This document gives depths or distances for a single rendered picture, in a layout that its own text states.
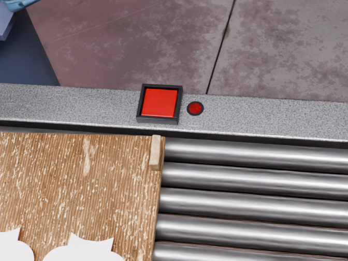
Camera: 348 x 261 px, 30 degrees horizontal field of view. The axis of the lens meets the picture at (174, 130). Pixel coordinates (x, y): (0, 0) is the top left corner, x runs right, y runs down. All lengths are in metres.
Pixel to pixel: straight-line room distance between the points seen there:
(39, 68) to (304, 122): 0.82
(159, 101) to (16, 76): 0.62
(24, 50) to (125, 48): 0.86
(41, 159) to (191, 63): 1.31
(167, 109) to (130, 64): 1.25
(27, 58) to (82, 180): 0.63
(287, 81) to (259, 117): 1.17
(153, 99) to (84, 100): 0.13
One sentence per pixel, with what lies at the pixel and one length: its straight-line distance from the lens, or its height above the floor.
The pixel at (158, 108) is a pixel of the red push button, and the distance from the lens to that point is 1.18.
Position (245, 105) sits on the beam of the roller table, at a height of 0.91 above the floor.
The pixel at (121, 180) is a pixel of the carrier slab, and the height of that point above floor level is 0.94.
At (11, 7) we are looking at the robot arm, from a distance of 1.32.
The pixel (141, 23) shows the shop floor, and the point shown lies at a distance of 2.54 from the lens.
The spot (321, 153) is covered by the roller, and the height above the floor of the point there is 0.92.
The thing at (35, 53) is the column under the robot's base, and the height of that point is 0.63.
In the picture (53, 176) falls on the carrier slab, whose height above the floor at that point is 0.94.
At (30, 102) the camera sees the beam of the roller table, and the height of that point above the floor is 0.91.
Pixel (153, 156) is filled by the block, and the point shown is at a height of 0.96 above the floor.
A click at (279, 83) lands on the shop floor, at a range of 2.33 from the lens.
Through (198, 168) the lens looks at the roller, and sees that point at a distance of 1.12.
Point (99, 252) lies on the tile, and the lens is 1.06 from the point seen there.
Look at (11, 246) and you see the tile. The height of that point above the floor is 0.95.
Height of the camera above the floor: 1.91
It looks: 59 degrees down
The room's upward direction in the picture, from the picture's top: 12 degrees counter-clockwise
